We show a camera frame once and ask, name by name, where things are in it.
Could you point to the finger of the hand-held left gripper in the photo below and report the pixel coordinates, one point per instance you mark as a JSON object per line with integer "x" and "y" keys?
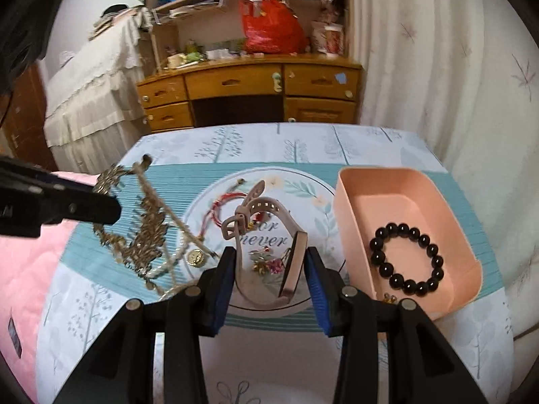
{"x": 63, "y": 203}

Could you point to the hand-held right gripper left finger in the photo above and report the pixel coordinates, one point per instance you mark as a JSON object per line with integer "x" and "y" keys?
{"x": 219, "y": 298}

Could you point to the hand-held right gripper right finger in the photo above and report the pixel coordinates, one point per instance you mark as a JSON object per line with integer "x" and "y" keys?
{"x": 318, "y": 298}

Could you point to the pink plastic box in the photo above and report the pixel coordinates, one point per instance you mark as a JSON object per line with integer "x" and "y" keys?
{"x": 379, "y": 202}

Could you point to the colourful flower brooch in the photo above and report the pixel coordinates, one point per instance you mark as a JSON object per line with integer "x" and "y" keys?
{"x": 276, "y": 266}

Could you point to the small gold earrings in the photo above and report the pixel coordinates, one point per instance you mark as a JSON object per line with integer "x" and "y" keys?
{"x": 389, "y": 298}

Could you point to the brown wooden door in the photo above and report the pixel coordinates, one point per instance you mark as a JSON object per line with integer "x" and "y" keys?
{"x": 29, "y": 109}

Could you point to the pink quilt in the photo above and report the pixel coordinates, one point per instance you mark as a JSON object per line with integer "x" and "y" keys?
{"x": 25, "y": 282}

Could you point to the black hat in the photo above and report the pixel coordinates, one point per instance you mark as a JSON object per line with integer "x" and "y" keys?
{"x": 116, "y": 9}

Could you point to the white lace cover cloth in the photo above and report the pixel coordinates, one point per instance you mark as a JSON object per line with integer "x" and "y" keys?
{"x": 97, "y": 92}

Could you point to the printed leaf tablecloth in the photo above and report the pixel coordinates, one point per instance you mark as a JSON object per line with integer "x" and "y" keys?
{"x": 294, "y": 147}

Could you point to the wooden desk shelf unit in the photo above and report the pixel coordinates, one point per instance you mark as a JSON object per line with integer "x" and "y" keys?
{"x": 185, "y": 25}

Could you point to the pile of small desk clutter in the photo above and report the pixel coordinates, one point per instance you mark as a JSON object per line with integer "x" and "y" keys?
{"x": 202, "y": 52}

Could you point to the wooden desk with drawers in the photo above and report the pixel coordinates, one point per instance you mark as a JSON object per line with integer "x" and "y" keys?
{"x": 236, "y": 82}

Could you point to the small hanging charm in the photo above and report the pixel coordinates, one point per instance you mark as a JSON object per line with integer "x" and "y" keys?
{"x": 277, "y": 82}

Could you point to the red plastic bag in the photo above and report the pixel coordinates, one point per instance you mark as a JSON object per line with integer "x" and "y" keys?
{"x": 269, "y": 29}

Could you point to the white patterned curtain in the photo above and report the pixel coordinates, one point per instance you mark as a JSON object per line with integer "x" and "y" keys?
{"x": 421, "y": 71}

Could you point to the white jar with red print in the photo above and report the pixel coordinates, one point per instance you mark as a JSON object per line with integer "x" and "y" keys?
{"x": 333, "y": 41}

